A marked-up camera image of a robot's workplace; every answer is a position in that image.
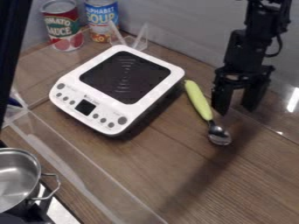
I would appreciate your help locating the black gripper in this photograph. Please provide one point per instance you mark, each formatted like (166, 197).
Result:
(242, 60)

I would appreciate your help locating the green handled metal spoon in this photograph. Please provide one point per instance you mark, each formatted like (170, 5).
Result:
(217, 135)

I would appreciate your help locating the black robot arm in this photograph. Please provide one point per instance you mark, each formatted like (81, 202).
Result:
(265, 23)

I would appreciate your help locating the white and black stove top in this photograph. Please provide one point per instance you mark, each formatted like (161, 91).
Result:
(109, 91)

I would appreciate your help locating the clear acrylic barrier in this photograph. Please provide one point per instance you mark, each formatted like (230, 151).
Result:
(160, 174)

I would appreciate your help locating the alphabet soup can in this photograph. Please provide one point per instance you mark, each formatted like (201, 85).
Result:
(100, 12)

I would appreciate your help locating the tomato sauce can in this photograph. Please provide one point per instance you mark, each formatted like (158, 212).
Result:
(61, 19)

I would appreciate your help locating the blue object at left edge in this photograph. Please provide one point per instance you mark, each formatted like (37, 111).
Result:
(13, 102)

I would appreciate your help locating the stainless steel pot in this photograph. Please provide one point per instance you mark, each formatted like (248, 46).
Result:
(20, 179)

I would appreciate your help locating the black foreground post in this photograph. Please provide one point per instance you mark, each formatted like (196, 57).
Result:
(13, 18)

